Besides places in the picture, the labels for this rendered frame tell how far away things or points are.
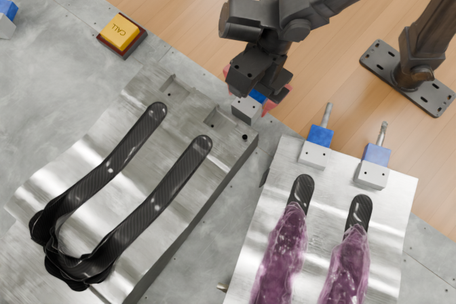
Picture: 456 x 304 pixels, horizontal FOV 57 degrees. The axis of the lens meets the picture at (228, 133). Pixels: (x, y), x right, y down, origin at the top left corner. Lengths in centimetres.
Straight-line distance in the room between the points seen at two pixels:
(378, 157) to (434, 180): 15
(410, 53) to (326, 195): 29
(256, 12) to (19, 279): 61
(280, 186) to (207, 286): 23
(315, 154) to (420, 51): 25
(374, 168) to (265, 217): 21
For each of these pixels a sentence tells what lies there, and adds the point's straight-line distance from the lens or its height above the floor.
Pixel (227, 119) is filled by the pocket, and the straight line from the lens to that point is 81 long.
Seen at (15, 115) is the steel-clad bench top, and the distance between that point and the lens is 100.
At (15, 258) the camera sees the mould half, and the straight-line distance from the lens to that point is 87.
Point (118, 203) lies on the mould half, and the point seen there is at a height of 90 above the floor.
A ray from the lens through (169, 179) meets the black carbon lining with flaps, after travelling 77.
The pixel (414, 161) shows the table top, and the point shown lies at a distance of 91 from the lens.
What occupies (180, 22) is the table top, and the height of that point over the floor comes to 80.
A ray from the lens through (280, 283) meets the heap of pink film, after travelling 72.
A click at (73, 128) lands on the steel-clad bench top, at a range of 94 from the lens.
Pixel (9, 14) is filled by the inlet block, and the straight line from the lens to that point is 108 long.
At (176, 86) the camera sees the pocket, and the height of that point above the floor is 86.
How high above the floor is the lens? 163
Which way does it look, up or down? 73 degrees down
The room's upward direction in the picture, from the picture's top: 8 degrees counter-clockwise
